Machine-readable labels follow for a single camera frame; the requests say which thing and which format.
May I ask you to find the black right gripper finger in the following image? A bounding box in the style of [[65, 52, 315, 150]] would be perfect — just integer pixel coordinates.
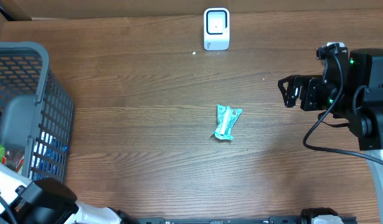
[[277, 74, 312, 90], [278, 80, 300, 108]]

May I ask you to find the teal white snack packet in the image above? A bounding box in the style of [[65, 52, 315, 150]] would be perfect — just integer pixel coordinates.
[[213, 104, 243, 141]]

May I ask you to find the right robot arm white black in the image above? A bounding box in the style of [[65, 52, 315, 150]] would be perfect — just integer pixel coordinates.
[[278, 42, 383, 223]]

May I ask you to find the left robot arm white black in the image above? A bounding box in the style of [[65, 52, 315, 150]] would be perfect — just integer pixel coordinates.
[[0, 162, 139, 224]]

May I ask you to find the white barcode scanner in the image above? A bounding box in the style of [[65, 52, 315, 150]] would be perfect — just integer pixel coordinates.
[[203, 7, 230, 51]]

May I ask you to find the grey plastic mesh basket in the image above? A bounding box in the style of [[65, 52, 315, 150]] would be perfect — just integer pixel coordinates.
[[0, 42, 75, 182]]

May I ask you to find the black rail at table edge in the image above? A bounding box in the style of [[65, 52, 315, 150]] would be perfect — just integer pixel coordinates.
[[137, 207, 357, 224]]

